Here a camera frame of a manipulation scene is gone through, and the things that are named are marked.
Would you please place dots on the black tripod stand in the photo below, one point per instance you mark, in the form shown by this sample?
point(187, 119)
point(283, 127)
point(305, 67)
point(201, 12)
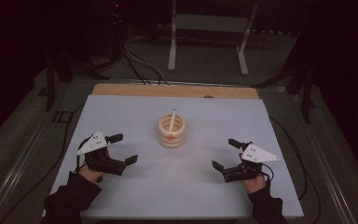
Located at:
point(304, 81)
point(56, 74)

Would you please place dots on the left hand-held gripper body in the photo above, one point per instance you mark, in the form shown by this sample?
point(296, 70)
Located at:
point(97, 149)

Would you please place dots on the person's left hand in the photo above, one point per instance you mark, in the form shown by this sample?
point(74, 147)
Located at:
point(93, 174)

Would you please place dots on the white metal stand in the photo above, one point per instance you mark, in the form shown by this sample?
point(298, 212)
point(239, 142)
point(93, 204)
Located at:
point(209, 25)

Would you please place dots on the cream ribbed pen holder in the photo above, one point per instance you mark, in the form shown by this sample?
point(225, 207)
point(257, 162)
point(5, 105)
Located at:
point(171, 135)

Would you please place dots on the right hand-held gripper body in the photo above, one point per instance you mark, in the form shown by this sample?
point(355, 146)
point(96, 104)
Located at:
point(254, 154)

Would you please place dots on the dark equipment with red light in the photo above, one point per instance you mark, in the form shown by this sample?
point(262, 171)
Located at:
point(115, 28)

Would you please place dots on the white pen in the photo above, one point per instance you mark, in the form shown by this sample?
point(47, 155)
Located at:
point(172, 121)

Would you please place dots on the person's right hand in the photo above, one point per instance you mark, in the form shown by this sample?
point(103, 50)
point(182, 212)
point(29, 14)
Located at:
point(254, 185)

